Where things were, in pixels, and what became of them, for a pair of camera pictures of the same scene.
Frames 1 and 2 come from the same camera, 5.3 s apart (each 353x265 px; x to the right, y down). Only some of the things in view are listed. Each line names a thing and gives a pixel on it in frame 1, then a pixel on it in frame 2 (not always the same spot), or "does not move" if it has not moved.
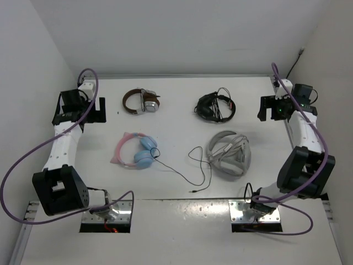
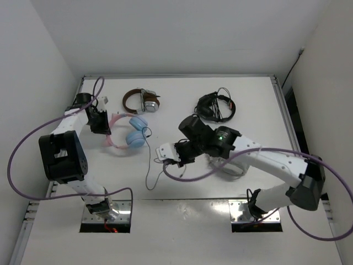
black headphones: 207,106 does not move
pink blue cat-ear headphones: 143,158 → 135,138
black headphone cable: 179,174 → 149,157
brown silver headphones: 149,101 does not move
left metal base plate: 120,212 does not move
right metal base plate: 240,211 does not move
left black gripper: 97,116 → 103,128
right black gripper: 270,102 → 183,160
